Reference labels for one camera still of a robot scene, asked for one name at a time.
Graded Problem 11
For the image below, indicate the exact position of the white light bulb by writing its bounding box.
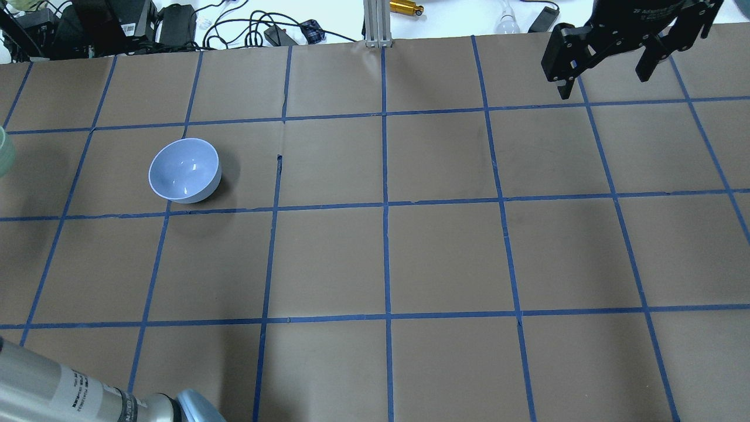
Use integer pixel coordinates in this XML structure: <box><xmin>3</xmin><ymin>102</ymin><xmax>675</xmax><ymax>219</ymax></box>
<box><xmin>495</xmin><ymin>1</ymin><xmax>520</xmax><ymax>35</ymax></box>

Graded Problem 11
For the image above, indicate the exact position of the black cable bundle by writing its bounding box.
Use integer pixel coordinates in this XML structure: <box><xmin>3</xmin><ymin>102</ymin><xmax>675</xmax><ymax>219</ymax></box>
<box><xmin>202</xmin><ymin>9</ymin><xmax>358</xmax><ymax>49</ymax></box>

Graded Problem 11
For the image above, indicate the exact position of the blue bowl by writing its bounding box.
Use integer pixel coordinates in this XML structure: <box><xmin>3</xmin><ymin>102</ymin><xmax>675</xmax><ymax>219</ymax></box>
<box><xmin>148</xmin><ymin>137</ymin><xmax>223</xmax><ymax>204</ymax></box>

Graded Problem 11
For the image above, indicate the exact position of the black power adapter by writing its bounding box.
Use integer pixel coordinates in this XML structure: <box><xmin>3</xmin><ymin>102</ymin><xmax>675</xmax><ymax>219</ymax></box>
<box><xmin>527</xmin><ymin>7</ymin><xmax>560</xmax><ymax>33</ymax></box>

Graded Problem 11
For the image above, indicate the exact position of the gold cylinder tool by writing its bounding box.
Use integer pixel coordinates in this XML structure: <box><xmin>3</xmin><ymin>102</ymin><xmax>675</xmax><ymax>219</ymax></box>
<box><xmin>389</xmin><ymin>0</ymin><xmax>424</xmax><ymax>16</ymax></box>

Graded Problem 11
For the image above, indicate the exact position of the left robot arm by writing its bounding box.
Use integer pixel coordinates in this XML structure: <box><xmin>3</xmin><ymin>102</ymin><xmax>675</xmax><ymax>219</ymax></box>
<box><xmin>1</xmin><ymin>338</ymin><xmax>225</xmax><ymax>421</ymax></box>

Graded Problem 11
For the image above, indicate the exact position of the black power brick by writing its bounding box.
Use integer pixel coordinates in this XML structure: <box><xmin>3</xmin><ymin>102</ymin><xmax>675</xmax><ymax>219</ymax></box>
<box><xmin>157</xmin><ymin>4</ymin><xmax>197</xmax><ymax>46</ymax></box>

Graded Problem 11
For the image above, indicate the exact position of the green bowl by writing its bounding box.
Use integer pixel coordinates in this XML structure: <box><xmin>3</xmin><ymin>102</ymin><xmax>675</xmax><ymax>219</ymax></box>
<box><xmin>0</xmin><ymin>127</ymin><xmax>16</xmax><ymax>177</ymax></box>

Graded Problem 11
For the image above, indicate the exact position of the aluminium frame post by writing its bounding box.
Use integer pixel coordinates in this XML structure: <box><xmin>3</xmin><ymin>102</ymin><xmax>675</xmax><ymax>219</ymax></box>
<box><xmin>363</xmin><ymin>0</ymin><xmax>393</xmax><ymax>48</ymax></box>

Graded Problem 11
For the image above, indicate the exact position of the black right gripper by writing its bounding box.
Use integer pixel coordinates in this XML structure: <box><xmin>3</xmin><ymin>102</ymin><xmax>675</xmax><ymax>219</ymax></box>
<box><xmin>541</xmin><ymin>1</ymin><xmax>724</xmax><ymax>100</ymax></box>

